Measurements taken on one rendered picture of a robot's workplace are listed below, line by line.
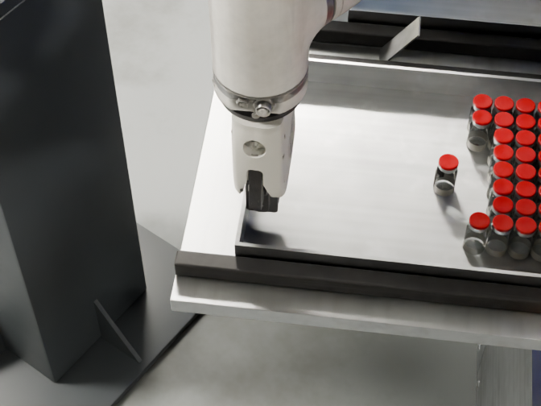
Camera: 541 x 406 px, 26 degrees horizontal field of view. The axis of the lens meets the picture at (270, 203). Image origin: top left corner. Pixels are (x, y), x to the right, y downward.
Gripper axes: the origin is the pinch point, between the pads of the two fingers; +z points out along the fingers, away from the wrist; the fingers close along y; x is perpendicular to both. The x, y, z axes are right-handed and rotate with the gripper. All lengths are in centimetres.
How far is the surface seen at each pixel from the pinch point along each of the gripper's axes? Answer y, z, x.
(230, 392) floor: 26, 92, 10
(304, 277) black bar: -8.0, 2.4, -5.1
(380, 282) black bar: -7.6, 2.4, -12.4
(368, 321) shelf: -10.9, 4.5, -11.6
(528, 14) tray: 33.5, 4.1, -27.3
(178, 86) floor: 97, 92, 32
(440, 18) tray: 28.0, 0.8, -16.8
